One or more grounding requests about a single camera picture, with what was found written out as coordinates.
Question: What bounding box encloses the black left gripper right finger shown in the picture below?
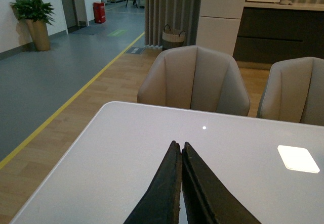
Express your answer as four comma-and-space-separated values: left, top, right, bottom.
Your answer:
182, 142, 260, 223

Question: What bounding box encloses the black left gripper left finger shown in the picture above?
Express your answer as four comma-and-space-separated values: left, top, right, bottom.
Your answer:
125, 141, 182, 223

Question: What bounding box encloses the beige chair left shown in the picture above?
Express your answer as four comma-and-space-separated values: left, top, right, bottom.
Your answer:
137, 46, 250, 116

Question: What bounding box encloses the beige chair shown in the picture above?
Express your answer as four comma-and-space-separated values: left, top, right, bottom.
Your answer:
137, 46, 250, 116
257, 57, 323, 126

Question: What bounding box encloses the beige chair right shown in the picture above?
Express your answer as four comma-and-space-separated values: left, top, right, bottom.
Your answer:
257, 57, 323, 126

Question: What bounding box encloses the woven laundry basket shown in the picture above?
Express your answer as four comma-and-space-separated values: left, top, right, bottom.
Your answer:
162, 24, 186, 51

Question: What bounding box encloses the dark kitchen counter cabinet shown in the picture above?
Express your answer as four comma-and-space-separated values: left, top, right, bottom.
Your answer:
233, 7, 323, 64

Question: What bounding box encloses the white tall cabinet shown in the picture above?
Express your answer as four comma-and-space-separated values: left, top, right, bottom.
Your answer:
196, 0, 245, 56

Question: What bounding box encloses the grey curtain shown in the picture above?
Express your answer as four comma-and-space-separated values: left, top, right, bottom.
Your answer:
144, 0, 201, 46

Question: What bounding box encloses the red fire extinguisher box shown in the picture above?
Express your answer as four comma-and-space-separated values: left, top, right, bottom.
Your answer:
93, 2, 106, 24

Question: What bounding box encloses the potted green plant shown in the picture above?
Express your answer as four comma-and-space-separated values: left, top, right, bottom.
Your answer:
11, 0, 54, 52

